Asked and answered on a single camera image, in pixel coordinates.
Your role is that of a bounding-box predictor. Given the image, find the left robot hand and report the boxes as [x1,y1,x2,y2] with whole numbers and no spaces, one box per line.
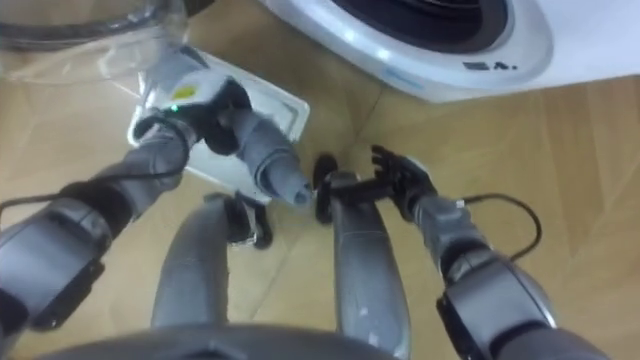
[142,68,254,157]

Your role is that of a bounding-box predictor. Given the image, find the white plastic tray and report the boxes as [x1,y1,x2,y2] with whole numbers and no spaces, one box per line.
[126,48,312,204]

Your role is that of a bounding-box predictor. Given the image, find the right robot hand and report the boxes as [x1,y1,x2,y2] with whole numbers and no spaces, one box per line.
[370,144,440,223]

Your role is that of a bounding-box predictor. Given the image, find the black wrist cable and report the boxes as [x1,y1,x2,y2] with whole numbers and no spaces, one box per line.
[457,192,544,263]
[0,113,194,221]

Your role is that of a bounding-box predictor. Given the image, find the white washing machine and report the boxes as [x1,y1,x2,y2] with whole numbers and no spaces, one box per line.
[258,0,640,105]

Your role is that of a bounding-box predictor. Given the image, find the robot legs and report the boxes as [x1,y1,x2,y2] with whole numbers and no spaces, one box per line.
[149,152,414,360]

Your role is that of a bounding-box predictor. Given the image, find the transparent washing machine door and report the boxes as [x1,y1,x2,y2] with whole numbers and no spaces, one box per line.
[0,0,190,85]

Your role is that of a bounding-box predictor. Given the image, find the robot body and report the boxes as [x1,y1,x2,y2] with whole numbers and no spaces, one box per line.
[33,323,402,360]

